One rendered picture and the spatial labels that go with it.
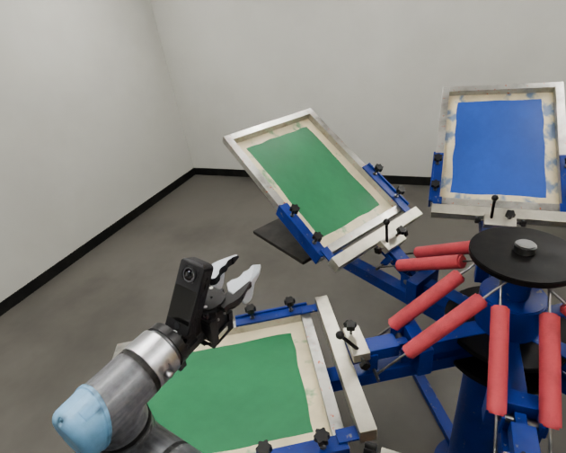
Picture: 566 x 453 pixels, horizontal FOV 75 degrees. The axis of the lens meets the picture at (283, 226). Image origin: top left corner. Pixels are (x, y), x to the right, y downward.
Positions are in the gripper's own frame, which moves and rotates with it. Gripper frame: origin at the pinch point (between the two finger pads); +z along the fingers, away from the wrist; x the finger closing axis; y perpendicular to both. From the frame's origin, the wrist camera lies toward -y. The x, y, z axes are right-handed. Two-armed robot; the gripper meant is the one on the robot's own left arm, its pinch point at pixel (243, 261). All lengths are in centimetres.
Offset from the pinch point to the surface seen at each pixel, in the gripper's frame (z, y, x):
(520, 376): 54, 58, 60
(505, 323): 54, 40, 51
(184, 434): -7, 76, -24
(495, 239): 80, 30, 42
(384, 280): 92, 74, 8
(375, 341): 46, 62, 17
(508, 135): 179, 27, 37
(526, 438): 32, 55, 62
